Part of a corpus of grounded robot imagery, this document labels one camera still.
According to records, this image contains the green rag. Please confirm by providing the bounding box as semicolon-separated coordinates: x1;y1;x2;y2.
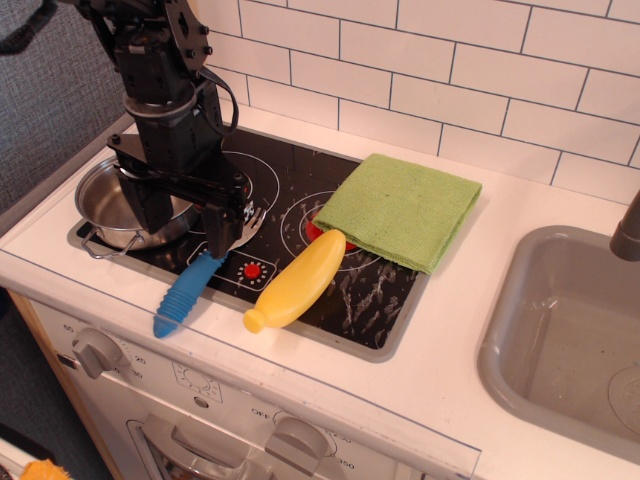
313;154;482;275

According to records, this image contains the grey left oven knob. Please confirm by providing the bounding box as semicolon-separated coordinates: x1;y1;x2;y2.
72;328;123;379

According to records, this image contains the grey sink basin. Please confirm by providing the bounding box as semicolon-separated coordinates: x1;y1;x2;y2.
478;225;639;463

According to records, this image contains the grey right oven knob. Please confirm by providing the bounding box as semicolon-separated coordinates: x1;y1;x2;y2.
265;417;329;476

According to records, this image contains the blue handled fork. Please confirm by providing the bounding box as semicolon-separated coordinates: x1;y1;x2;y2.
153;208;266;338

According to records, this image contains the white toy oven front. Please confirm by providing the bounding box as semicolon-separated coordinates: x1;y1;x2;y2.
34;303;479;479

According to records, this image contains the black toy stove top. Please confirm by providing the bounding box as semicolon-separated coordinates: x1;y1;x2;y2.
68;130;429;363

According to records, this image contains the grey oven door handle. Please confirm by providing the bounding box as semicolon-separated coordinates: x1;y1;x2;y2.
139;415;277;479

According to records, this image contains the yellow plastic bottle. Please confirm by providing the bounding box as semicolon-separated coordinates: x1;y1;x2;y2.
243;230;346;334

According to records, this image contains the grey faucet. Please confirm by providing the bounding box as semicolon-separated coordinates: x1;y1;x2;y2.
609;192;640;262

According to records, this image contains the yellow object bottom left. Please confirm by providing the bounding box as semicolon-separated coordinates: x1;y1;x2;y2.
19;459;71;480

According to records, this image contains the grey oven knob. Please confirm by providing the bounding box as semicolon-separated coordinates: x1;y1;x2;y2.
72;328;123;379
265;417;329;476

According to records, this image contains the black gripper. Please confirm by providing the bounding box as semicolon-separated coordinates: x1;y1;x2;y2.
108;106;249;258

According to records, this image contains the silver pan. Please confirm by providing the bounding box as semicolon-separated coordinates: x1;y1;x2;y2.
75;156;198;259

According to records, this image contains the black cable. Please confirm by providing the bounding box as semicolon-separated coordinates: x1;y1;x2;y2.
197;65;240;139

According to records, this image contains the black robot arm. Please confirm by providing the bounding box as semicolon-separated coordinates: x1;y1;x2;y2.
73;1;249;258

